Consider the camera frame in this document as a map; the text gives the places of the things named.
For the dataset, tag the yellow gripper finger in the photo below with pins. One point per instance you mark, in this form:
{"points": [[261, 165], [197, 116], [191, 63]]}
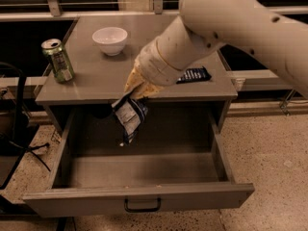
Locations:
{"points": [[144, 90], [134, 83]]}

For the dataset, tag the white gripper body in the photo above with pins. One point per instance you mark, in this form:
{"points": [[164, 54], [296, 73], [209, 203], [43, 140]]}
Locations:
{"points": [[153, 64]]}

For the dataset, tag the blue chip bag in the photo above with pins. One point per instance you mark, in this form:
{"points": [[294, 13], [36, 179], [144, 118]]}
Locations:
{"points": [[131, 114]]}

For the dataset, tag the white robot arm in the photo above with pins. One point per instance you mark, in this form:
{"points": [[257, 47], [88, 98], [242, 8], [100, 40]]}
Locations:
{"points": [[204, 26]]}

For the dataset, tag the grey cabinet counter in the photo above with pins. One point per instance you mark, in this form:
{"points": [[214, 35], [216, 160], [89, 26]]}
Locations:
{"points": [[101, 79]]}

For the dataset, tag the open grey top drawer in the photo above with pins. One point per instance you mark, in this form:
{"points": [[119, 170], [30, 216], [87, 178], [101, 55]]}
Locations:
{"points": [[177, 155]]}

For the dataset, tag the white ceramic bowl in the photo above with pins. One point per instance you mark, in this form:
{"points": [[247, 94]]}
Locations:
{"points": [[110, 40]]}

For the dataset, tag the dark blue snack bar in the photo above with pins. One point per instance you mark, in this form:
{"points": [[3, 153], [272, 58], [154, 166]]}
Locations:
{"points": [[192, 75]]}

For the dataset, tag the green soda can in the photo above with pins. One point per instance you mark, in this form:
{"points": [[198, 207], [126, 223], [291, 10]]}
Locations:
{"points": [[54, 51]]}

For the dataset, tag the metal window railing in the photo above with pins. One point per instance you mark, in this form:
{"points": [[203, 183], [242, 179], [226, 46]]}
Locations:
{"points": [[96, 7]]}

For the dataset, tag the black drawer handle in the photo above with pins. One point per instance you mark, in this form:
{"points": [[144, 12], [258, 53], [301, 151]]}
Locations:
{"points": [[142, 205]]}

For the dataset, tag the black chair frame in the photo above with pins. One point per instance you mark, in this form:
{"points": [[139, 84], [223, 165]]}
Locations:
{"points": [[16, 133]]}

